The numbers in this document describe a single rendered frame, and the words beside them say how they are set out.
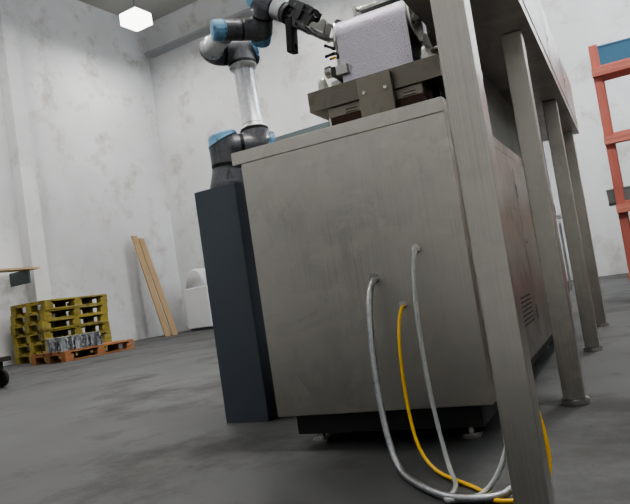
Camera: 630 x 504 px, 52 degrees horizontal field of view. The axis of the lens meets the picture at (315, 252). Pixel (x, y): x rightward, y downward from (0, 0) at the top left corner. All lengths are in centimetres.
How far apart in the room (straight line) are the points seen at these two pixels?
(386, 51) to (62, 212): 1104
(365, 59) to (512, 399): 128
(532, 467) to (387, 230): 79
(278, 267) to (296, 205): 19
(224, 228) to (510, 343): 153
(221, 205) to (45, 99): 1093
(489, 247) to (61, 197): 1195
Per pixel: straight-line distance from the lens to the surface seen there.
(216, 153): 257
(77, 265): 1278
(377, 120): 179
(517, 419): 119
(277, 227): 189
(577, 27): 1139
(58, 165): 1300
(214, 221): 251
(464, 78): 120
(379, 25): 214
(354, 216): 178
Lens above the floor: 45
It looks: 3 degrees up
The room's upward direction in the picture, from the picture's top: 9 degrees counter-clockwise
